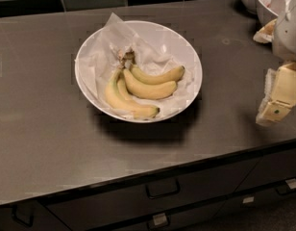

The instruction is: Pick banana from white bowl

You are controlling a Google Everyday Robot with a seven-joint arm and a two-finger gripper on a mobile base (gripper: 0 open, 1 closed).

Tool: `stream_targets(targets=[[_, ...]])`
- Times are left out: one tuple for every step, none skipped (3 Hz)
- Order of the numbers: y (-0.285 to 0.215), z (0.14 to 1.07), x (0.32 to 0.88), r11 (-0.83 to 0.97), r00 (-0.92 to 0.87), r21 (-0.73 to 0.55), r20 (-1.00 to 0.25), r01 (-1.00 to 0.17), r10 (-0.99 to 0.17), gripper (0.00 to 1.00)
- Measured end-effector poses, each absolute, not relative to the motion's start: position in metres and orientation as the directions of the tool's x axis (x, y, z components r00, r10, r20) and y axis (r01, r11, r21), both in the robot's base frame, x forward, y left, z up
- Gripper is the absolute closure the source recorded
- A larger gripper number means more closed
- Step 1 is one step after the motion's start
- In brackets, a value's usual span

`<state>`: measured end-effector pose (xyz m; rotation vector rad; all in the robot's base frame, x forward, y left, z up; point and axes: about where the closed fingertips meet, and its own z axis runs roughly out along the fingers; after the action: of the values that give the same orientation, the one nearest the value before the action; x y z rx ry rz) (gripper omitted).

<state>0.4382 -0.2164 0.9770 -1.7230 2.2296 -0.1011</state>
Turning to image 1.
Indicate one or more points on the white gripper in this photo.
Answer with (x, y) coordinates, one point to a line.
(288, 36)

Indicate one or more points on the yellow banana bunch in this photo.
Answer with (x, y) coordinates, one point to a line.
(128, 80)

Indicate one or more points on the bread piece on counter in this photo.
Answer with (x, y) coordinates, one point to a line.
(265, 34)

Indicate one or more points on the small white drawer label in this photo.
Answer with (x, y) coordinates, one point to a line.
(248, 200)

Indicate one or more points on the white paper liner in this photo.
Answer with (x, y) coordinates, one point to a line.
(138, 71)

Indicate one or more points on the right drawer handle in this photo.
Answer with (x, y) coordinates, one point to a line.
(289, 187)

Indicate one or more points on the upper middle drawer handle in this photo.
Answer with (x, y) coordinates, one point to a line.
(162, 188)

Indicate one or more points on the left drawer handle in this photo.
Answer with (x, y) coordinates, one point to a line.
(23, 214)

